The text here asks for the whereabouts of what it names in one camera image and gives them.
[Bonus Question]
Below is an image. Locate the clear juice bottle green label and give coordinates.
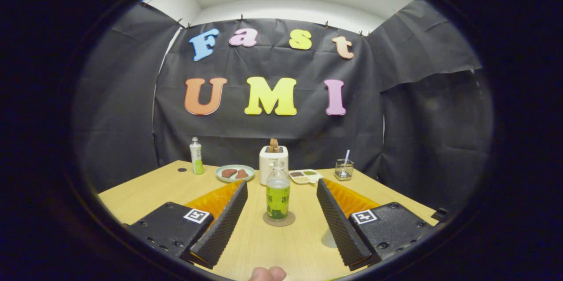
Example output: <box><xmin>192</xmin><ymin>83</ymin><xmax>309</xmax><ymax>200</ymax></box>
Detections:
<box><xmin>266</xmin><ymin>161</ymin><xmax>291</xmax><ymax>221</ymax></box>

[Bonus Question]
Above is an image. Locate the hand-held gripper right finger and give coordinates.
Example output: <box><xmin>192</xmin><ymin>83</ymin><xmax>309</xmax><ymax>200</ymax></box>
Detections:
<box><xmin>317</xmin><ymin>179</ymin><xmax>436</xmax><ymax>271</ymax></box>

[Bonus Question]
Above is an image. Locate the round brown coaster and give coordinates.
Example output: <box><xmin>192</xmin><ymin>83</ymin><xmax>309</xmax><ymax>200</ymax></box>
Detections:
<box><xmin>263</xmin><ymin>211</ymin><xmax>296</xmax><ymax>227</ymax></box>

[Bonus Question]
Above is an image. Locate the white divided snack tray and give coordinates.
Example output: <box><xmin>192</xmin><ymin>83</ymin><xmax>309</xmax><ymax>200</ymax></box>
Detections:
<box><xmin>289</xmin><ymin>169</ymin><xmax>323</xmax><ymax>185</ymax></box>

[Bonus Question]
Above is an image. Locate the small white green bottle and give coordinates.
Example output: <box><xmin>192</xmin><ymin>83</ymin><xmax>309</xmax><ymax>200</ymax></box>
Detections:
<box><xmin>190</xmin><ymin>137</ymin><xmax>204</xmax><ymax>175</ymax></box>

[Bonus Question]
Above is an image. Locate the pale green plate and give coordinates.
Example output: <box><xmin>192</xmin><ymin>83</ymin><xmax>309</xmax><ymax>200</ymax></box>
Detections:
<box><xmin>215</xmin><ymin>164</ymin><xmax>256</xmax><ymax>183</ymax></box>

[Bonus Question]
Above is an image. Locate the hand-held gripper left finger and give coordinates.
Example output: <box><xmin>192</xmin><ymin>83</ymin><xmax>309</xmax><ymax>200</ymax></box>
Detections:
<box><xmin>128</xmin><ymin>180</ymin><xmax>249</xmax><ymax>270</ymax></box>

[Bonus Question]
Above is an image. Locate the white toaster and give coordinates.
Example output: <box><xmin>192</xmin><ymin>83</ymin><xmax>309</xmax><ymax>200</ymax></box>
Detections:
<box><xmin>259</xmin><ymin>146</ymin><xmax>289</xmax><ymax>186</ymax></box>

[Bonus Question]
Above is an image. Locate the black backdrop cloth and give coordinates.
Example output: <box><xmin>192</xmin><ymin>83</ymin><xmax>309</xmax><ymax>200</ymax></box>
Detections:
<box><xmin>70</xmin><ymin>0</ymin><xmax>495</xmax><ymax>211</ymax></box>

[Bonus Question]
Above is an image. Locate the wooden table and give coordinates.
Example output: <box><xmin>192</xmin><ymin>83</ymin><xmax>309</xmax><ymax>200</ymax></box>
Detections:
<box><xmin>98</xmin><ymin>160</ymin><xmax>440</xmax><ymax>281</ymax></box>

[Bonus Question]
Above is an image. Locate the white cup with handle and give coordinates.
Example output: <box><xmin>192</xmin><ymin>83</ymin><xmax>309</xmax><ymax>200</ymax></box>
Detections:
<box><xmin>321</xmin><ymin>228</ymin><xmax>337</xmax><ymax>248</ymax></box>

